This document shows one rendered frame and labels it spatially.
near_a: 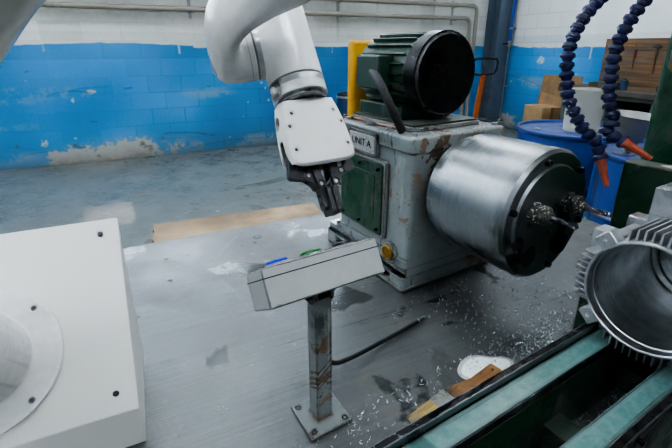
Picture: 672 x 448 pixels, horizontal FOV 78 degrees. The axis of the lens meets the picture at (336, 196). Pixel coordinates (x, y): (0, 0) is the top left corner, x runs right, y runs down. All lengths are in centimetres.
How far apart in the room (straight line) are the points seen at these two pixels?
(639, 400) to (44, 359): 77
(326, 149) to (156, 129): 534
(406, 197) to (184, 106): 512
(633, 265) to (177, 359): 80
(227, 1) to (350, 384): 60
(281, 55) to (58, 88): 531
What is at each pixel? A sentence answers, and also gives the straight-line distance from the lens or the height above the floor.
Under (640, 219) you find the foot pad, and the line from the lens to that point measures 82.
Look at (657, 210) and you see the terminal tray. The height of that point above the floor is 111.
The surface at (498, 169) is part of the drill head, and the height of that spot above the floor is 113.
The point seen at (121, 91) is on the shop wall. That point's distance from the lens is 582.
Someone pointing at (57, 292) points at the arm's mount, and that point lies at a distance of 75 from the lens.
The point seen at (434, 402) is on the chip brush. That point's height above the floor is 81.
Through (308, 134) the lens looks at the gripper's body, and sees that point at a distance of 59.
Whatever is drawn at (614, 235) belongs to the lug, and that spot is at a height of 109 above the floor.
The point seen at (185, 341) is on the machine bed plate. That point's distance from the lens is 90.
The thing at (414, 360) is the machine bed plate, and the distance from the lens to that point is 82.
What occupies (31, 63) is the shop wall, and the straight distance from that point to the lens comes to 589.
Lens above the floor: 133
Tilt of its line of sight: 20 degrees down
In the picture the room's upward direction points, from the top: straight up
